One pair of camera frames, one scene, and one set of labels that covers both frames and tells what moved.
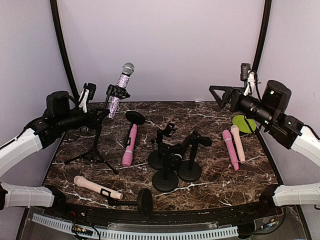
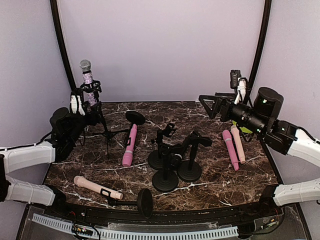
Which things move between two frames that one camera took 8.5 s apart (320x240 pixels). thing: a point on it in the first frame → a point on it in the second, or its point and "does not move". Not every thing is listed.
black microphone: (176, 161) does not move
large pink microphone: (228, 141) does not move
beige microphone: (235, 130) does not move
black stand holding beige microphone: (156, 157) does not move
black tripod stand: (112, 91) → (94, 85)
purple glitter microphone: (127, 69) → (85, 66)
